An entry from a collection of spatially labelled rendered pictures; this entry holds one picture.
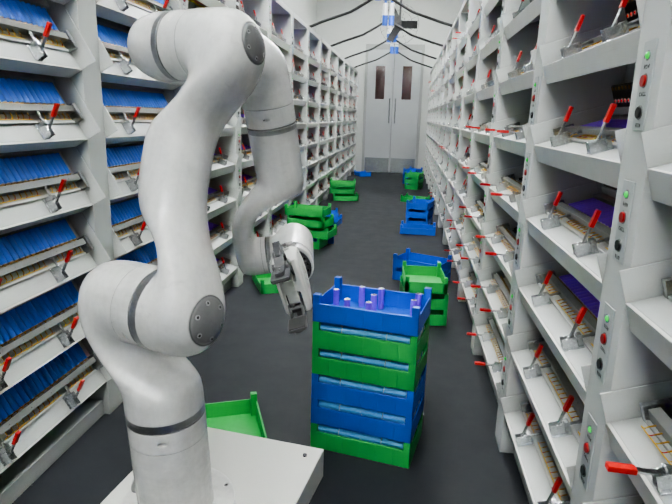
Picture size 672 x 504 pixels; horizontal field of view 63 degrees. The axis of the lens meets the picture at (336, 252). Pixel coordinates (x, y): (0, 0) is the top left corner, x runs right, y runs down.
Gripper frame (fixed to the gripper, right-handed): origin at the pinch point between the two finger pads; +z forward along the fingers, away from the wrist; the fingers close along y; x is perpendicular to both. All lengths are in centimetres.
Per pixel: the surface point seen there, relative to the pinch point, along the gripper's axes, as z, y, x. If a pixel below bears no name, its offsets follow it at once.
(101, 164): -86, -22, 55
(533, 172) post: -59, 9, -62
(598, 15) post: -61, -25, -84
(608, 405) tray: 13, 25, -43
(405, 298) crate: -68, 39, -22
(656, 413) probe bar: 17, 25, -48
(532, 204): -57, 17, -60
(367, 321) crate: -52, 35, -10
